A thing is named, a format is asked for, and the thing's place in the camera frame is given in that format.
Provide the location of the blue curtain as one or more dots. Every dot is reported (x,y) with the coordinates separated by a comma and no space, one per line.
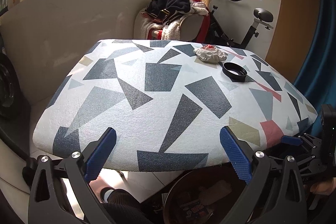
(316,78)

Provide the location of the grey washing machine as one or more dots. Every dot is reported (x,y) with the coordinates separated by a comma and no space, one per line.
(11,95)

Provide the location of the white paper wrapper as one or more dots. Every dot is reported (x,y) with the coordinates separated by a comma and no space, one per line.
(210,54)

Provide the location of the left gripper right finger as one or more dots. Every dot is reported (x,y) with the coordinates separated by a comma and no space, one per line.
(235,153)

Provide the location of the pile of clothes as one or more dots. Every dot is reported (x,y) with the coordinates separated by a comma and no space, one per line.
(166,11)

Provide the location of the person's foot in slipper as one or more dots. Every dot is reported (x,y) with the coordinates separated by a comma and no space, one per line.
(101,189)

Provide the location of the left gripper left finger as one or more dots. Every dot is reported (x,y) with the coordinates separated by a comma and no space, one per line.
(97,152)

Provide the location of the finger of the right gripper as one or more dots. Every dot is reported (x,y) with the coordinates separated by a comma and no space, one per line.
(291,140)

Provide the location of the black exercise bike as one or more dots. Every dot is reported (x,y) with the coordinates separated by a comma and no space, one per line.
(234,23)

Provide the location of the geometric patterned table cover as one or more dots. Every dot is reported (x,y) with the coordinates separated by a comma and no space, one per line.
(168,107)

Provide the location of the person's right hand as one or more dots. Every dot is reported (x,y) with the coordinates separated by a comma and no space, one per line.
(321,191)

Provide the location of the wooden panel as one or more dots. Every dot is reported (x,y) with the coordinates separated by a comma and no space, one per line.
(293,35)

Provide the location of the beige armchair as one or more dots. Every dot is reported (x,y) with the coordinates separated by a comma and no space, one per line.
(192,27)

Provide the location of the dark trash bin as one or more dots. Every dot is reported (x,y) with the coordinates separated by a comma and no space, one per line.
(203,195)

